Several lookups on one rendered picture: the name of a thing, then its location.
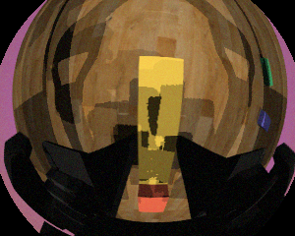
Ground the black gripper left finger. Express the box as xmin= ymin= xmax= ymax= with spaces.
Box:
xmin=42 ymin=134 xmax=137 ymax=217

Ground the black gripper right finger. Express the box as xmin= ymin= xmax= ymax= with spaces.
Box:
xmin=175 ymin=137 xmax=266 ymax=219

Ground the blue rectangular block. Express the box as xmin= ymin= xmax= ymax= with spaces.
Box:
xmin=257 ymin=110 xmax=270 ymax=131

